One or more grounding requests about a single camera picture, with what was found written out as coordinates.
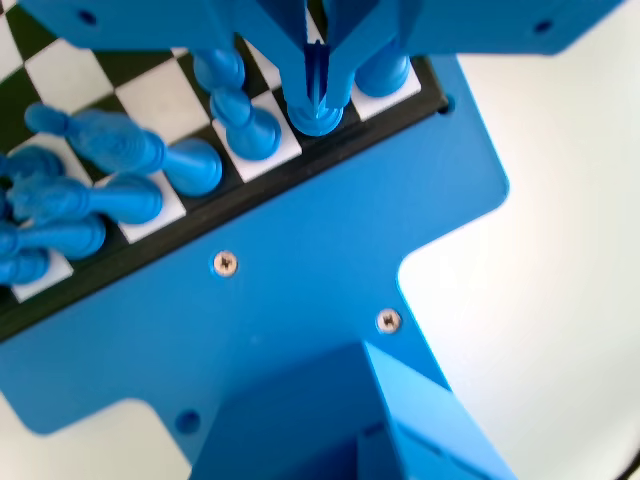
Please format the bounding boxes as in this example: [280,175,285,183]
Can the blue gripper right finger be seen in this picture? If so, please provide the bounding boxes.
[323,0,419,108]

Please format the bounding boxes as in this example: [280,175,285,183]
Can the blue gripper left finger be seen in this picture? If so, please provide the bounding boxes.
[214,0,308,110]

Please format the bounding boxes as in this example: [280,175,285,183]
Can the blue rook chess piece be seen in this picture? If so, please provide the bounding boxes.
[353,37,414,100]

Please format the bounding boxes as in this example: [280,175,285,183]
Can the blue bishop chess piece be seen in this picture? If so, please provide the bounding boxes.
[192,47,285,162]
[0,214,108,260]

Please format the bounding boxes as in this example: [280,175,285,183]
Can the blue queen chess piece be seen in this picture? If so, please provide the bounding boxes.
[7,172,165,227]

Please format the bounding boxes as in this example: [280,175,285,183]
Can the blue pawn chess piece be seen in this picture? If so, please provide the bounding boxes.
[0,146,65,180]

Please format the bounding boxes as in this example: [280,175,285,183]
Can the black white chessboard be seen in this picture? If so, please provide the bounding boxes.
[0,0,450,346]

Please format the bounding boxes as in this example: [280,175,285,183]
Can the silver screw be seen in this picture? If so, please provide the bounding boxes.
[212,250,239,277]
[375,307,403,334]

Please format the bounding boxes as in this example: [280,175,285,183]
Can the blue base plate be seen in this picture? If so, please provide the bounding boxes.
[0,52,511,480]

